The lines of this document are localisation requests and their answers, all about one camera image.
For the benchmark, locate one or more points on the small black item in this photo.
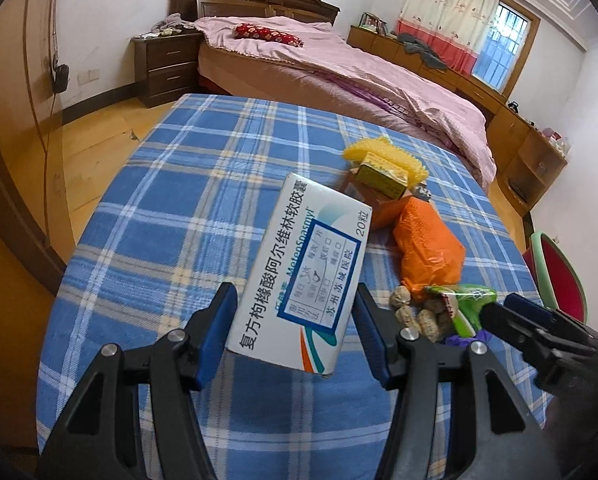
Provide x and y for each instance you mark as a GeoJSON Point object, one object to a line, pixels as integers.
{"type": "Point", "coordinates": [513, 105]}

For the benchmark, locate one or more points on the brown cardboard box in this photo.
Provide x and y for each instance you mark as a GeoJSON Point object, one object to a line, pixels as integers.
{"type": "Point", "coordinates": [379, 210]}

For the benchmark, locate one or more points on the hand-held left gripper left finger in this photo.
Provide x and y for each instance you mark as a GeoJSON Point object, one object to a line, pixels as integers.
{"type": "Point", "coordinates": [219, 330]}

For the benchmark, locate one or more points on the barred window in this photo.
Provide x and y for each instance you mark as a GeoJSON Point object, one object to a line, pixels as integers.
{"type": "Point", "coordinates": [501, 42]}

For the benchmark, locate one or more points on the small yellow green box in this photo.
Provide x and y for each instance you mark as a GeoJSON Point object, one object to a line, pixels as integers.
{"type": "Point", "coordinates": [381, 175]}

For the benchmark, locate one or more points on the long light wooden cabinet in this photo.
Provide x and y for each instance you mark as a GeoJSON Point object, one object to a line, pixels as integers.
{"type": "Point", "coordinates": [509, 125]}

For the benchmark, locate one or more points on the white medicine box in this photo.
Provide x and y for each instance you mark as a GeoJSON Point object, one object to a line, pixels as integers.
{"type": "Point", "coordinates": [299, 260]}

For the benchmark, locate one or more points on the yellow foam net sleeve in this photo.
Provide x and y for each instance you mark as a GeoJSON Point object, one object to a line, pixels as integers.
{"type": "Point", "coordinates": [369, 149]}

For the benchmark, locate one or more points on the white wall socket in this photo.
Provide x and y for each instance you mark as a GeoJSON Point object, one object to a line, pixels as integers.
{"type": "Point", "coordinates": [88, 76]}

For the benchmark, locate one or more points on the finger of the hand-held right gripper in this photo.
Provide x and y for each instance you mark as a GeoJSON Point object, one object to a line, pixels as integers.
{"type": "Point", "coordinates": [526, 305]}
{"type": "Point", "coordinates": [509, 327]}

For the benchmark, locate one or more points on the green snack wrapper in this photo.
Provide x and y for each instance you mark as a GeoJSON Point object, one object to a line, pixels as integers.
{"type": "Point", "coordinates": [466, 310]}

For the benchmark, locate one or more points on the orange plastic bag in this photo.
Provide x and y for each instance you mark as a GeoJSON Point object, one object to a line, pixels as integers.
{"type": "Point", "coordinates": [426, 245]}

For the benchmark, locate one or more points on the red basin with green rim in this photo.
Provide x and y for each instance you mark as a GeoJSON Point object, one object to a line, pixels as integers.
{"type": "Point", "coordinates": [559, 280]}

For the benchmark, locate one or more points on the dark wooden nightstand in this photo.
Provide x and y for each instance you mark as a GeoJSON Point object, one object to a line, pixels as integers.
{"type": "Point", "coordinates": [166, 67]}

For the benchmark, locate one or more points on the purple wrapper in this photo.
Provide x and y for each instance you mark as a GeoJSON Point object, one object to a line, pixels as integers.
{"type": "Point", "coordinates": [461, 342]}

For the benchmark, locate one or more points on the grey clothing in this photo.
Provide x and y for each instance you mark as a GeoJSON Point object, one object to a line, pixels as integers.
{"type": "Point", "coordinates": [424, 50]}

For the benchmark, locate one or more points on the row of books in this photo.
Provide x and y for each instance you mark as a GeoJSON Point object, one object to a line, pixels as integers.
{"type": "Point", "coordinates": [373, 22]}

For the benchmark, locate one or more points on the small bottles on shelf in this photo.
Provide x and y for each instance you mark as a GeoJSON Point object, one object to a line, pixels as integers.
{"type": "Point", "coordinates": [556, 141]}

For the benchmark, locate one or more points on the black wall charger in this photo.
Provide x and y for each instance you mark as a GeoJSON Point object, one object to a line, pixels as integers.
{"type": "Point", "coordinates": [60, 77]}

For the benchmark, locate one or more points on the grey crumpled paper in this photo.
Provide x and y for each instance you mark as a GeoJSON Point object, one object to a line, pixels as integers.
{"type": "Point", "coordinates": [422, 192]}

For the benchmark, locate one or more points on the blue plaid tablecloth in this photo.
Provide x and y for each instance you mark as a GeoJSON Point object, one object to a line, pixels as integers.
{"type": "Point", "coordinates": [179, 200]}

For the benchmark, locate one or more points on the pale cloth pile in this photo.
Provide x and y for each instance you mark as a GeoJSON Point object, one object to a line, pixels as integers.
{"type": "Point", "coordinates": [171, 24]}

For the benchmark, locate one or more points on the pink blanket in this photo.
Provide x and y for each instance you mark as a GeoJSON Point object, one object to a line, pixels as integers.
{"type": "Point", "coordinates": [369, 70]}

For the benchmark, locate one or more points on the purple ruffled sheet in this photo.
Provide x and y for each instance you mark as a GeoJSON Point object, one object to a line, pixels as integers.
{"type": "Point", "coordinates": [359, 90]}

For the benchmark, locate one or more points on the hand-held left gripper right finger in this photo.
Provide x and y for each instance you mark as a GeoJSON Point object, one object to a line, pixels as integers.
{"type": "Point", "coordinates": [371, 332]}

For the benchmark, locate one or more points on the peanut in shell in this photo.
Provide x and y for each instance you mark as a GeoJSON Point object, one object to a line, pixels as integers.
{"type": "Point", "coordinates": [441, 332]}
{"type": "Point", "coordinates": [400, 297]}
{"type": "Point", "coordinates": [425, 320]}
{"type": "Point", "coordinates": [438, 307]}

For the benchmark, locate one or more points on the white and red curtain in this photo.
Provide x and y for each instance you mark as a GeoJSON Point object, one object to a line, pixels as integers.
{"type": "Point", "coordinates": [444, 15]}

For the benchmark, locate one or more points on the red patterned pillow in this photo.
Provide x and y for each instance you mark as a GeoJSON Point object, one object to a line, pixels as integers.
{"type": "Point", "coordinates": [266, 34]}

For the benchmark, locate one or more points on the dark wooden bed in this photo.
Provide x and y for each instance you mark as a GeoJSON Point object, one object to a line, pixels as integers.
{"type": "Point", "coordinates": [259, 5]}

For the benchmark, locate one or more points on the wooden wardrobe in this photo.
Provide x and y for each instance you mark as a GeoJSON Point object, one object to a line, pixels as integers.
{"type": "Point", "coordinates": [9, 135]}

